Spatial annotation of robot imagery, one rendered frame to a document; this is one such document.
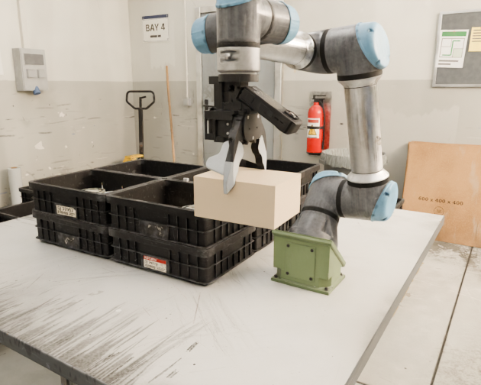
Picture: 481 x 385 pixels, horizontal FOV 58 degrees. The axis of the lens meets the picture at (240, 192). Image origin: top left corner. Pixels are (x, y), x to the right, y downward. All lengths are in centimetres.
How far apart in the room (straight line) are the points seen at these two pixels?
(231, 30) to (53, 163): 451
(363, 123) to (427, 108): 301
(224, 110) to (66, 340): 65
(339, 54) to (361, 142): 24
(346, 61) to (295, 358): 72
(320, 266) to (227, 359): 41
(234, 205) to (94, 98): 480
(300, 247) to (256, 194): 54
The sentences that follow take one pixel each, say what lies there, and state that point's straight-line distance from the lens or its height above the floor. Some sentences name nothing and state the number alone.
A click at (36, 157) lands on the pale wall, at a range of 506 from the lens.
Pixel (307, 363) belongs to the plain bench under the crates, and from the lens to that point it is 100.
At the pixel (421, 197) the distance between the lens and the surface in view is 406.
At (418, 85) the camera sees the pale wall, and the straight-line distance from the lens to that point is 421.
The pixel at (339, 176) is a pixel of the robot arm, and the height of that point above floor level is 100.
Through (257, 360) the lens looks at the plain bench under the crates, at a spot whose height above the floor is 70.
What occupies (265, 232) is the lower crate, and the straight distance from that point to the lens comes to 156.
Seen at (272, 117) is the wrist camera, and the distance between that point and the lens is 74.
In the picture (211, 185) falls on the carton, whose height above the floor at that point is 110.
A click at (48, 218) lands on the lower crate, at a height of 80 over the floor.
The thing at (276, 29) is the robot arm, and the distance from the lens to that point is 84.
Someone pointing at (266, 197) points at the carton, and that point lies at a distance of 72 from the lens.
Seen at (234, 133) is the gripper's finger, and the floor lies 119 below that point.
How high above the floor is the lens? 127
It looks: 14 degrees down
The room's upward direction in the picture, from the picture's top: straight up
